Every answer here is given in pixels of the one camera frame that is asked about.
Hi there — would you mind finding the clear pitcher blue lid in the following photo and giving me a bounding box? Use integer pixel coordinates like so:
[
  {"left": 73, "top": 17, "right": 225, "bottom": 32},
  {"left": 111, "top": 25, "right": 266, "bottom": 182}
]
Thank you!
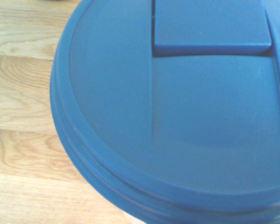
[{"left": 49, "top": 0, "right": 280, "bottom": 224}]

